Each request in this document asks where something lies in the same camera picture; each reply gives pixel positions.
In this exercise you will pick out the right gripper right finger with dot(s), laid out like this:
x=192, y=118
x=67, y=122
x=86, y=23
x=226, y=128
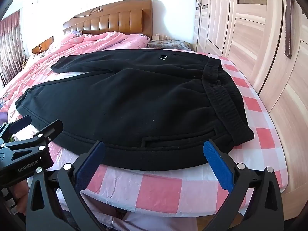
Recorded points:
x=265, y=210

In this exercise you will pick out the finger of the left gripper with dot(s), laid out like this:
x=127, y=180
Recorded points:
x=7, y=130
x=47, y=134

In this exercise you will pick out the pink checkered bed sheet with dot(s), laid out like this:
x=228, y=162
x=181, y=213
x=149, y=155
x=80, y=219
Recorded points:
x=185, y=192

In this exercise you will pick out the small wooden nightstand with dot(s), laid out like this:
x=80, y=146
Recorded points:
x=43, y=46

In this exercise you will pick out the brown wooden headboard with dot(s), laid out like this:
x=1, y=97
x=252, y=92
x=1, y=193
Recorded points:
x=127, y=17

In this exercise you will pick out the pink quilt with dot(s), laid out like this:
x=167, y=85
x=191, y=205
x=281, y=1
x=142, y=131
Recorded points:
x=71, y=44

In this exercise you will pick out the dark red curtain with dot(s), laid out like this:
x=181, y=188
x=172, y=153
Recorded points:
x=13, y=54

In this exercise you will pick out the floral nightstand cover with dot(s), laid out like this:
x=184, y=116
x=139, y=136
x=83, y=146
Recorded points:
x=170, y=44

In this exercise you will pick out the black sweatpants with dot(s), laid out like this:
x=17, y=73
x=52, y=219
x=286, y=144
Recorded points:
x=152, y=108

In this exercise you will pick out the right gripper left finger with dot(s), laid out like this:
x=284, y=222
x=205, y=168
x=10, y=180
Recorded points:
x=44, y=211

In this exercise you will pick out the light wood wardrobe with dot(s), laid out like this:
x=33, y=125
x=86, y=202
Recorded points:
x=267, y=42

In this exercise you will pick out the person's left hand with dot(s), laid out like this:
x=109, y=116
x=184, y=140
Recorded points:
x=20, y=191

